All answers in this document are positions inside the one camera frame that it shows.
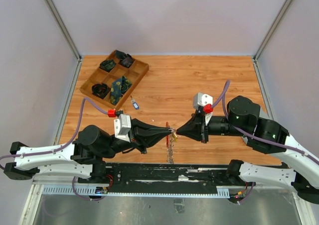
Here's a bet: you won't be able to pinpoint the dark tie purple pattern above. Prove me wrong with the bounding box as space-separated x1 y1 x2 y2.
120 57 134 68

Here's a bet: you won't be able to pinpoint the key with blue tag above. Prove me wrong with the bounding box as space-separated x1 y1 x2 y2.
130 96 140 110

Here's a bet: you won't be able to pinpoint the grey foam pad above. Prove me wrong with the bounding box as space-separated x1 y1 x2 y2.
242 108 270 144

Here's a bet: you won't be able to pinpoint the key with yellow tag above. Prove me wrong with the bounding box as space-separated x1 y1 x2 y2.
172 132 178 142

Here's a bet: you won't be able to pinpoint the green patterned rolled tie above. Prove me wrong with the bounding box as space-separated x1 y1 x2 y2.
99 59 116 71

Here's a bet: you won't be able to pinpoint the blue tie yellow flowers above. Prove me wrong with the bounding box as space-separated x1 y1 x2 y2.
110 76 132 105

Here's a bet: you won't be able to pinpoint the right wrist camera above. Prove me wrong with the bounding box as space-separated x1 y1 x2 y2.
193 93 213 110

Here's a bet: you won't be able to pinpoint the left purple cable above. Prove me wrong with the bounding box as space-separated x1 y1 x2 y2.
0 97 110 202

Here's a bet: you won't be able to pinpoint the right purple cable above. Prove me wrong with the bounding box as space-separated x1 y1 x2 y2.
211 80 319 165

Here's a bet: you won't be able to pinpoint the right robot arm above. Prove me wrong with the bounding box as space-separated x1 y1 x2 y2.
176 96 319 204

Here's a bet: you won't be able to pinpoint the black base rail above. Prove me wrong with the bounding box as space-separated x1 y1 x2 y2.
77 163 251 196

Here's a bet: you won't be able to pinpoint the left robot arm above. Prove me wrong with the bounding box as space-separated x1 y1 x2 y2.
2 116 174 183

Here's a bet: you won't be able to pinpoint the dark folded tie back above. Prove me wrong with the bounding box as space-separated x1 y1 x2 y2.
115 50 131 60

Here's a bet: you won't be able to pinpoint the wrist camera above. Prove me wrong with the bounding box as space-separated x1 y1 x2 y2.
193 93 213 110
114 114 132 142

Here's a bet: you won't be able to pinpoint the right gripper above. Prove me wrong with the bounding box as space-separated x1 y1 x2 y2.
176 109 249 143

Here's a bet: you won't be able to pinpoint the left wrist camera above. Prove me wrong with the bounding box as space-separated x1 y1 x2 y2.
114 114 132 142

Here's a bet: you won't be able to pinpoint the purple cable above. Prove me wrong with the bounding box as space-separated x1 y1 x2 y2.
0 97 110 202
211 80 319 165

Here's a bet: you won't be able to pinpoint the dark tie orange flowers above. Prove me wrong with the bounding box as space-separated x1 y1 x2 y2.
91 83 111 99

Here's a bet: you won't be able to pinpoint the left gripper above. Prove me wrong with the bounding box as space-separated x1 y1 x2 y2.
100 116 172 157

